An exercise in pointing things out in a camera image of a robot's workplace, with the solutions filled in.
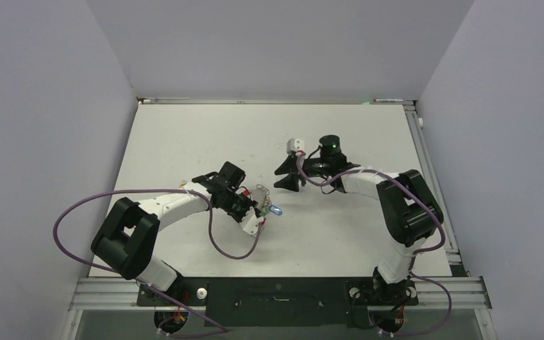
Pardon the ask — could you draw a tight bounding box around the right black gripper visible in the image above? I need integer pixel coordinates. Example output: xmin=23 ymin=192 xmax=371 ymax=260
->
xmin=274 ymin=155 xmax=330 ymax=191

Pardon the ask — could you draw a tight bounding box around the red-handled metal key holder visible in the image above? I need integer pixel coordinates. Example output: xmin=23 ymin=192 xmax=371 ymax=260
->
xmin=250 ymin=183 xmax=272 ymax=212

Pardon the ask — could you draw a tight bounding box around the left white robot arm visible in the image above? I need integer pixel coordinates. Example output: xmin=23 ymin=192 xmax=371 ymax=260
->
xmin=91 ymin=161 xmax=265 ymax=305

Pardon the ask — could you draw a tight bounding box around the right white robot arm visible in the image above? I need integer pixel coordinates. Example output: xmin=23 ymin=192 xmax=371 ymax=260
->
xmin=274 ymin=135 xmax=446 ymax=303

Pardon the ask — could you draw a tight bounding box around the blue key tag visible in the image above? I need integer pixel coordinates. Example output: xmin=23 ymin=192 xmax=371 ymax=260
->
xmin=268 ymin=205 xmax=283 ymax=216

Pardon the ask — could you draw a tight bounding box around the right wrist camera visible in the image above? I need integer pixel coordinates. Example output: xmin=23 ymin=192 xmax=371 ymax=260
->
xmin=285 ymin=138 xmax=305 ymax=154

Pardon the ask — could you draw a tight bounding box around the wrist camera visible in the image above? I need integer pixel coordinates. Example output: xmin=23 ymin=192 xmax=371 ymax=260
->
xmin=285 ymin=138 xmax=305 ymax=154
xmin=239 ymin=215 xmax=266 ymax=237

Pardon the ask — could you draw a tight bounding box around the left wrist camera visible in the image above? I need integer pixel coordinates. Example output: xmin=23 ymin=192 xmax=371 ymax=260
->
xmin=239 ymin=215 xmax=266 ymax=237

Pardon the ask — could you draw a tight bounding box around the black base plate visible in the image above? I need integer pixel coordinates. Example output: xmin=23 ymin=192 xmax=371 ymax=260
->
xmin=136 ymin=277 xmax=419 ymax=329

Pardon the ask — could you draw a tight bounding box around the aluminium back rail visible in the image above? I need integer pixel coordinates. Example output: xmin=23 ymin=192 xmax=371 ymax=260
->
xmin=137 ymin=97 xmax=415 ymax=106

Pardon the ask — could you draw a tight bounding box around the aluminium rail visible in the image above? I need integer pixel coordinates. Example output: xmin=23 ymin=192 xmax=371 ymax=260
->
xmin=404 ymin=101 xmax=462 ymax=265
xmin=137 ymin=97 xmax=415 ymax=106
xmin=67 ymin=276 xmax=494 ymax=311

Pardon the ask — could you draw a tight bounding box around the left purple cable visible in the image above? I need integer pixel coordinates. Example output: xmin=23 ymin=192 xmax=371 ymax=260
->
xmin=52 ymin=188 xmax=266 ymax=339

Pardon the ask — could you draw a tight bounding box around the aluminium right rail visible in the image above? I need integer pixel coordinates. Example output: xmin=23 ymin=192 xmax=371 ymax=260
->
xmin=404 ymin=101 xmax=462 ymax=265

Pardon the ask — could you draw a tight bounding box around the aluminium front rail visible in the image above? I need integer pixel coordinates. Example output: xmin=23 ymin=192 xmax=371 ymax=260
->
xmin=67 ymin=276 xmax=494 ymax=311

